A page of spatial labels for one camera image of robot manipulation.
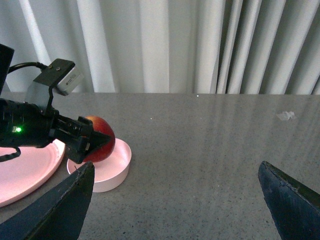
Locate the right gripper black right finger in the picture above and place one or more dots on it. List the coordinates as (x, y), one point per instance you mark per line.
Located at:
(294, 207)

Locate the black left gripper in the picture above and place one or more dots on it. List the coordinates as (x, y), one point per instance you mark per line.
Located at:
(23, 125)

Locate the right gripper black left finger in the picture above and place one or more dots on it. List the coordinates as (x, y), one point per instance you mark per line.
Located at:
(57, 215)

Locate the red apple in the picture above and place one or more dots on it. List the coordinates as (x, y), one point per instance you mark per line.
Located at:
(104, 142)

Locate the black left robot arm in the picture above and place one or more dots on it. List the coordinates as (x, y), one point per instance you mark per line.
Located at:
(6, 56)

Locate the pale pink bowl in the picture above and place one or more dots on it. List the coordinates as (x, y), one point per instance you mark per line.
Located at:
(111, 172)

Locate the pink plate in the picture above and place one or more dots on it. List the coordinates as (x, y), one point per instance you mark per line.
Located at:
(24, 174)

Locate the white pleated curtain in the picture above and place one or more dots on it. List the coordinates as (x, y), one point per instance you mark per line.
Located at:
(172, 46)

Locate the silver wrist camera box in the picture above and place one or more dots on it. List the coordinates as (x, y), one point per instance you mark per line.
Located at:
(61, 77)

